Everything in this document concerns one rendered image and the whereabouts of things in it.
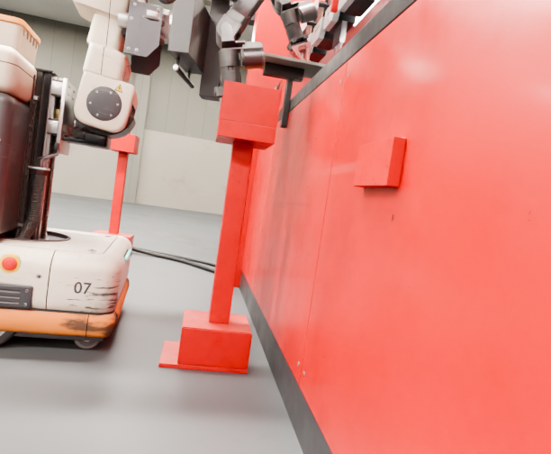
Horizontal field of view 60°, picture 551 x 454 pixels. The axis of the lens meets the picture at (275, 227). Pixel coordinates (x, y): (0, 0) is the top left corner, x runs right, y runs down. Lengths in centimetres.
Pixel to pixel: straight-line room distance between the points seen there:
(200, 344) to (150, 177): 938
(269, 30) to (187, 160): 812
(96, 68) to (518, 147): 134
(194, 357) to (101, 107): 80
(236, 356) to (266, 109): 70
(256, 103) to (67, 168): 962
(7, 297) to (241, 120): 79
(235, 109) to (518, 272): 101
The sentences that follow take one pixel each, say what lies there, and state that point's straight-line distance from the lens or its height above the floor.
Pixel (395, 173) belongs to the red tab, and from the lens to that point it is 69.
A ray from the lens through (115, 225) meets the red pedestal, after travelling 342.
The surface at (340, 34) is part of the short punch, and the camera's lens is 184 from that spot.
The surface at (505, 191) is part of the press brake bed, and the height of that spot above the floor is 55.
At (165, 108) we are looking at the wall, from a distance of 1081.
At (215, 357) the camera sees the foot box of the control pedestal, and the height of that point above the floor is 4.
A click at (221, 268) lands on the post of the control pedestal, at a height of 28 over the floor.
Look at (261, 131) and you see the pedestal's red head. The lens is 134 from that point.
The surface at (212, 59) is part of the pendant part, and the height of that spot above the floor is 133.
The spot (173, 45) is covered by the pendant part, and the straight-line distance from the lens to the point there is 287.
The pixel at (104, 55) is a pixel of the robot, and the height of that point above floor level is 87.
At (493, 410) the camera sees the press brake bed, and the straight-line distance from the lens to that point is 48.
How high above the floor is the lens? 51
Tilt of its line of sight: 3 degrees down
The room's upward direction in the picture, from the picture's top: 8 degrees clockwise
